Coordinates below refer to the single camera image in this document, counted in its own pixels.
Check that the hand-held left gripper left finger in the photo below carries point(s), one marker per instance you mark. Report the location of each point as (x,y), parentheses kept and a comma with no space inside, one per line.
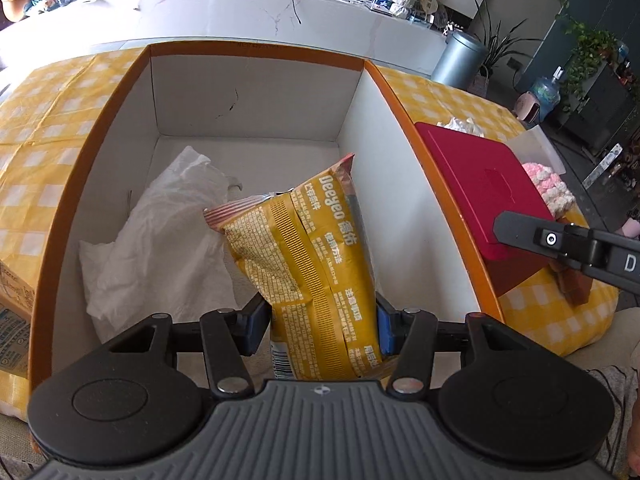
(257,327)

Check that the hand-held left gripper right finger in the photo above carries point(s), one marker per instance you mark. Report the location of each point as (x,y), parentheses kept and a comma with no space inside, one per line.
(385,330)

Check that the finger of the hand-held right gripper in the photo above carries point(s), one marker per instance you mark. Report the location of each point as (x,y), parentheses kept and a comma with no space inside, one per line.
(525,235)

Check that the yellow printed packet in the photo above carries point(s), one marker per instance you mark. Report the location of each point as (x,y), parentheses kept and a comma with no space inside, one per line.
(310,270)

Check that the white paper towel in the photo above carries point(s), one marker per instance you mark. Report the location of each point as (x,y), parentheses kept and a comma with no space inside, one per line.
(160,240)

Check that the orange cardboard box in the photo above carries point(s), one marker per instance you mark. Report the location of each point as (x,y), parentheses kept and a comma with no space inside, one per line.
(250,95)

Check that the pink white knitted toy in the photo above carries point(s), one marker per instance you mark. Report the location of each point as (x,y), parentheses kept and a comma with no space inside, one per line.
(547,185)

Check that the red lidded box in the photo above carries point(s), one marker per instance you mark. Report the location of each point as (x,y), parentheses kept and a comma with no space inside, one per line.
(480,180)

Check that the beige sofa cushion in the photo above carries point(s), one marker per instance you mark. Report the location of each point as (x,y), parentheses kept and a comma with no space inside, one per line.
(600,335)

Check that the pink space heater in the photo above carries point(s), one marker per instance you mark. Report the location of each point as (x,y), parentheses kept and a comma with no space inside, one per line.
(529,107)

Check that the clear plastic wrapper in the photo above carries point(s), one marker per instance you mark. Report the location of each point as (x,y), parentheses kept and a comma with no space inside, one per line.
(460,124)

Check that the person's striped clothing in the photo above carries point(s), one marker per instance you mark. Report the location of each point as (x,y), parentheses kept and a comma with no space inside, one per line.
(615,400)

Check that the blue water jug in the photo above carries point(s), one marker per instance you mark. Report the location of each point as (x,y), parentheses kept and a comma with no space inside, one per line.
(545,92)

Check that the dark cabinet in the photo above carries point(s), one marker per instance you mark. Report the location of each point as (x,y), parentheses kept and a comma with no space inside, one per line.
(607,110)

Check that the woven basket planter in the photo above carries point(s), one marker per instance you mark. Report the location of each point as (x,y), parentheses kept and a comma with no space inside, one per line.
(481,82)

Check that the silver trash can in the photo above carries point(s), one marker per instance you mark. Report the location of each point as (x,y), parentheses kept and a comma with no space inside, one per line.
(457,60)

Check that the trailing ivy plant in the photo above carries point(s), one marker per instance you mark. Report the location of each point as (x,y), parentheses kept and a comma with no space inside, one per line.
(590,50)

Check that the long-leaf potted plant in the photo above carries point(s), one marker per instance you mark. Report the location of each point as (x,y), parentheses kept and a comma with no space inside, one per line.
(495,35)

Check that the printed cardboard carton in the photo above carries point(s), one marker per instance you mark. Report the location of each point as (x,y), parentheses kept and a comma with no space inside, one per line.
(12,320)

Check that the round hand fan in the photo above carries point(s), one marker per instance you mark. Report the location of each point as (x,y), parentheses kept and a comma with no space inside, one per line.
(429,5)

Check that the yellow checked tablecloth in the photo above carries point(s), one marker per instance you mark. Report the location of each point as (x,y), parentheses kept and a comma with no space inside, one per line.
(50,125)

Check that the white marble television console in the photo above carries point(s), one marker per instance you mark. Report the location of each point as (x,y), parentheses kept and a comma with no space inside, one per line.
(225,15)

